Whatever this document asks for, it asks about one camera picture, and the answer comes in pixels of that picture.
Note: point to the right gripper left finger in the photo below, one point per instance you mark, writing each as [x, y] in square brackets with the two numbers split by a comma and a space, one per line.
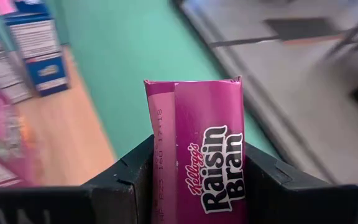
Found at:
[104, 202]

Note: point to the green table mat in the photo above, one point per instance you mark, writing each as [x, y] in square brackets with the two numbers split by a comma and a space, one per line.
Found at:
[129, 77]

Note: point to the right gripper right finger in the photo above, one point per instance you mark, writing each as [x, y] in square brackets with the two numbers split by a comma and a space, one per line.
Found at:
[291, 202]

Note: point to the black floor mat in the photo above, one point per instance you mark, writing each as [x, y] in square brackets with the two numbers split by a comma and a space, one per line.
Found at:
[303, 28]

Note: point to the wooden shelf with black frame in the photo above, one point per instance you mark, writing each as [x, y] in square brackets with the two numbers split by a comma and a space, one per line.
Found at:
[73, 140]

